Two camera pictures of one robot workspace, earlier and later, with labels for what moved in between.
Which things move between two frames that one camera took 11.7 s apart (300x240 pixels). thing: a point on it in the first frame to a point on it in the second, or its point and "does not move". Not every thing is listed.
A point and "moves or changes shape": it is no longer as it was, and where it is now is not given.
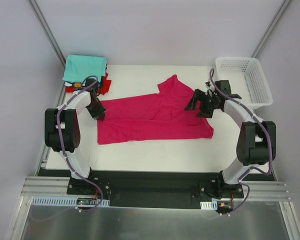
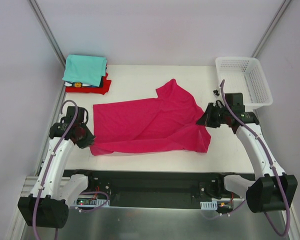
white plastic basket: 246,79 does not move
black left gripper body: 97,110 to 84,138
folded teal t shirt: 78,67 does not move
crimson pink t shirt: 159,117 moves or changes shape
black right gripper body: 203,104 to 209,116
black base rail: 155,189 does not move
